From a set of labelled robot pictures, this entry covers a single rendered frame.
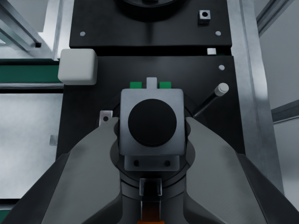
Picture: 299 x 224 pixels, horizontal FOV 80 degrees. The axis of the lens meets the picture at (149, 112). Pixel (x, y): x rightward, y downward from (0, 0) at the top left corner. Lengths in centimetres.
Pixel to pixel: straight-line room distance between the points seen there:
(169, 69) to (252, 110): 13
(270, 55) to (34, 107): 47
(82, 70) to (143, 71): 8
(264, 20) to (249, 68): 10
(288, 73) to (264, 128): 21
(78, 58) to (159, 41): 12
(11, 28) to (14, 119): 14
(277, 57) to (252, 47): 16
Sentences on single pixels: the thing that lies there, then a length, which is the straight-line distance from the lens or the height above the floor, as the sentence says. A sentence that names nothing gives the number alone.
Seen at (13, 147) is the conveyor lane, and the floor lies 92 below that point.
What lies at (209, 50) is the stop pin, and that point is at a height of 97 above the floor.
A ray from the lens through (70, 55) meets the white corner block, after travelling 27.
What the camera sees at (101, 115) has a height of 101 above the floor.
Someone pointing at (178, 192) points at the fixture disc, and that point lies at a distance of 22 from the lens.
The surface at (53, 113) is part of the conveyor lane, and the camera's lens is 33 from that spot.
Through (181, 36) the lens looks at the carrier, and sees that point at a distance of 29.
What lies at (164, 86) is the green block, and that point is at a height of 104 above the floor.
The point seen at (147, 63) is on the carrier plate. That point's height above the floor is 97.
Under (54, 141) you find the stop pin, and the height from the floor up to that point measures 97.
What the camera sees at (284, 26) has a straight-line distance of 53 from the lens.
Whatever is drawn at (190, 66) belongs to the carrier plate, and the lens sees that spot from 27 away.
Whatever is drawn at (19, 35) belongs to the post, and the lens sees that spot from 31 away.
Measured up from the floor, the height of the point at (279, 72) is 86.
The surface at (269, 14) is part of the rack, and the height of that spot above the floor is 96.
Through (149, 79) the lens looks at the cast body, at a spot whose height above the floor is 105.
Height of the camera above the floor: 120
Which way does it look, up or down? 76 degrees down
